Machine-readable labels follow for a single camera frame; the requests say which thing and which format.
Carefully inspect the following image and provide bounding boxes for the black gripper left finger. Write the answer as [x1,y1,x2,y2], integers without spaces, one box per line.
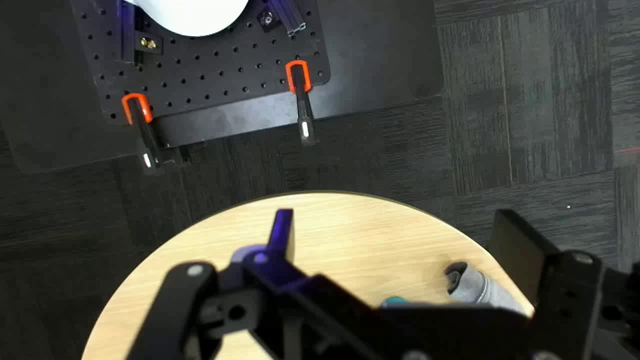
[126,207,402,360]

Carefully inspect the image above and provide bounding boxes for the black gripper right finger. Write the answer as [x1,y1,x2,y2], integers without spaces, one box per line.
[489,207,606,360]

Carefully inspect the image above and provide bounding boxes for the grey sweatshirt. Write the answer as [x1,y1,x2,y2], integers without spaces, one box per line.
[443,260,529,315]

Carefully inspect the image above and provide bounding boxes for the orange black bar clamp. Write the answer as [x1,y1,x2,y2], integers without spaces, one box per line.
[120,90,183,171]
[283,58,319,148]

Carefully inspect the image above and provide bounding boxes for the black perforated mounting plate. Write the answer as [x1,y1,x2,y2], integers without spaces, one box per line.
[68,0,334,149]

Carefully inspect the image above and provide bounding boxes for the black robot cart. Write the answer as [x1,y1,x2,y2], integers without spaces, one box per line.
[0,0,445,175]

